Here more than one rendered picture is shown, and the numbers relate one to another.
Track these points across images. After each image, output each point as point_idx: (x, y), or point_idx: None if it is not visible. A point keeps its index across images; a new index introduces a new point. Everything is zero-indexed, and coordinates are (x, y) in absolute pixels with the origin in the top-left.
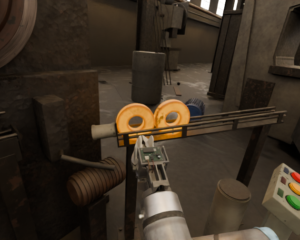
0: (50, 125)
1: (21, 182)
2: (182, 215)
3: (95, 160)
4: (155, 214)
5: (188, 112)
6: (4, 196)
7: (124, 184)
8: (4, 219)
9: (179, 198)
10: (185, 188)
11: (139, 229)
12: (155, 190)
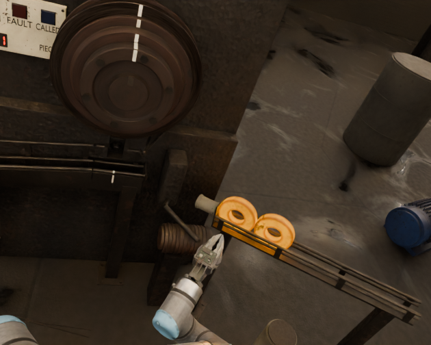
0: (169, 179)
1: (132, 207)
2: (192, 300)
3: (199, 216)
4: (178, 288)
5: (291, 239)
6: (118, 210)
7: (226, 257)
8: (110, 220)
9: (271, 317)
10: (289, 313)
11: (204, 309)
12: (190, 278)
